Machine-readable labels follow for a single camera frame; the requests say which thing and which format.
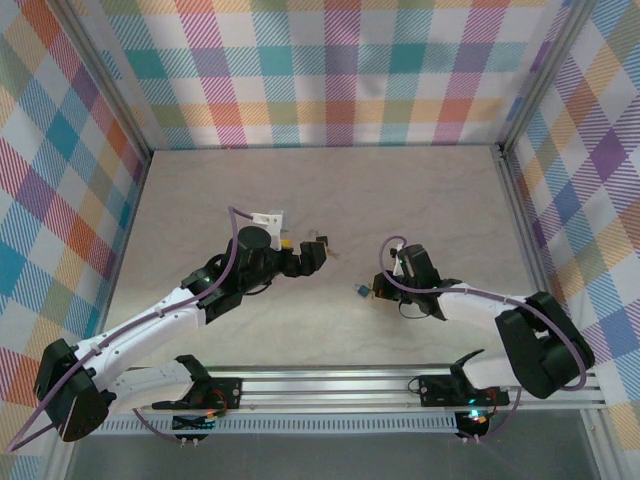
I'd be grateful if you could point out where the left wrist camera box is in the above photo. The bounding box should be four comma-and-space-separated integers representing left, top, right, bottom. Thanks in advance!
251, 208, 290, 251

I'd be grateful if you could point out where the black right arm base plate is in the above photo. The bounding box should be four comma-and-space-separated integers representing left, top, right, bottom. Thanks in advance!
417, 373, 511, 407

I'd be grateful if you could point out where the aluminium side rail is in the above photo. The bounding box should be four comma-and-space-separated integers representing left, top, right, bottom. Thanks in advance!
491, 144, 561, 311

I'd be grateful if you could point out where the aluminium mounting rail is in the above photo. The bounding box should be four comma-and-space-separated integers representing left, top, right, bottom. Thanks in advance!
99, 366, 607, 415

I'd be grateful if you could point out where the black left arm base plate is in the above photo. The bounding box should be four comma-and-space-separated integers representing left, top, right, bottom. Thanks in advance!
151, 377, 245, 412

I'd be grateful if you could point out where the white slotted cable duct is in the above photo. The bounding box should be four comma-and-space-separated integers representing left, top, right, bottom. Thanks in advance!
97, 413, 460, 435

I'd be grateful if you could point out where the aluminium frame post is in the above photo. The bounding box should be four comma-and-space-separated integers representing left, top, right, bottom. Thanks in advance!
44, 439, 79, 480
497, 0, 601, 156
582, 407, 619, 480
53, 0, 154, 166

